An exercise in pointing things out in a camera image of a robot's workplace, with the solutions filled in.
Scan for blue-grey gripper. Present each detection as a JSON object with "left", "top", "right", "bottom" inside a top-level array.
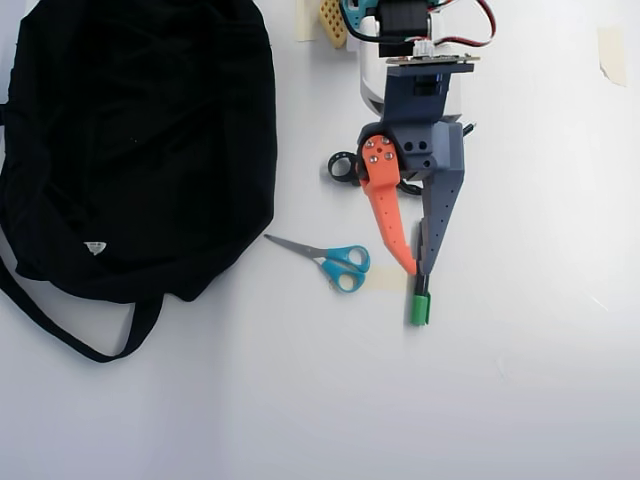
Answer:
[{"left": 357, "top": 73, "right": 470, "bottom": 277}]

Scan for black cloth bag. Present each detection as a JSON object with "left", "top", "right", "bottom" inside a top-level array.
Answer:
[{"left": 0, "top": 0, "right": 279, "bottom": 365}]

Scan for green and black marker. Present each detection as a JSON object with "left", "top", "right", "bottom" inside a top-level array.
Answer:
[{"left": 409, "top": 222, "right": 432, "bottom": 327}]

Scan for yellow perforated plastic block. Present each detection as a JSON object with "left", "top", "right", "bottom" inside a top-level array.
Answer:
[{"left": 317, "top": 0, "right": 351, "bottom": 50}]

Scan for beige masking tape piece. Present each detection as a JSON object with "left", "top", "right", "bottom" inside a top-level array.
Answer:
[
  {"left": 597, "top": 27, "right": 629, "bottom": 87},
  {"left": 294, "top": 0, "right": 321, "bottom": 42}
]

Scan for black ring-shaped strap holder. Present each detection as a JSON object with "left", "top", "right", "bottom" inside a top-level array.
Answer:
[{"left": 327, "top": 149, "right": 364, "bottom": 189}]

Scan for blue-handled scissors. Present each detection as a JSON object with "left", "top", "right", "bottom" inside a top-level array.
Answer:
[{"left": 263, "top": 233, "right": 372, "bottom": 295}]

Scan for bare camera circuit board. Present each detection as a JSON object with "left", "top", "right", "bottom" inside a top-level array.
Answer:
[{"left": 387, "top": 52, "right": 482, "bottom": 67}]

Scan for red and white servo wire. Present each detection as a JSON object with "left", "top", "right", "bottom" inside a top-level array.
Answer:
[{"left": 424, "top": 0, "right": 500, "bottom": 52}]

